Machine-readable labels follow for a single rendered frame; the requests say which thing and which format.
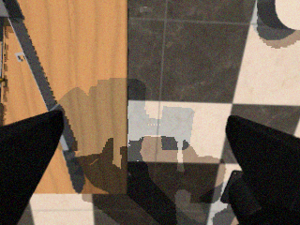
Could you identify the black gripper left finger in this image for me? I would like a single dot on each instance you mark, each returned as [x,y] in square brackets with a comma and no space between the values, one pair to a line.
[26,149]

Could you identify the grey cylinder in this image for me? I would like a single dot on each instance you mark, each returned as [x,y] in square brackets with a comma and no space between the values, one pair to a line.
[280,14]

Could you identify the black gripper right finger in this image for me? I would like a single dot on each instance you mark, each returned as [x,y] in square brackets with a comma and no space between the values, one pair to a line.
[270,160]

